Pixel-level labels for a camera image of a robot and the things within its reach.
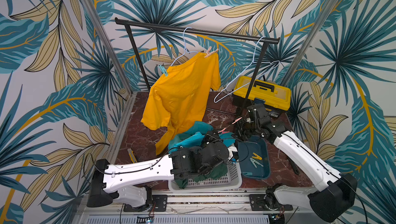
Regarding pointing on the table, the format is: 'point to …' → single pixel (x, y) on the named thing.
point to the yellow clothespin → (257, 156)
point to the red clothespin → (223, 131)
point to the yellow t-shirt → (178, 95)
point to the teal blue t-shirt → (194, 135)
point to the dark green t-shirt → (218, 171)
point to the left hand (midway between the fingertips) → (211, 129)
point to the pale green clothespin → (255, 162)
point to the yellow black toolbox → (277, 96)
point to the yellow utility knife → (132, 156)
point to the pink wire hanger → (226, 128)
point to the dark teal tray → (254, 158)
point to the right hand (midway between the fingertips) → (227, 126)
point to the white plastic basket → (232, 182)
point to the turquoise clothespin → (248, 174)
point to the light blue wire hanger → (185, 50)
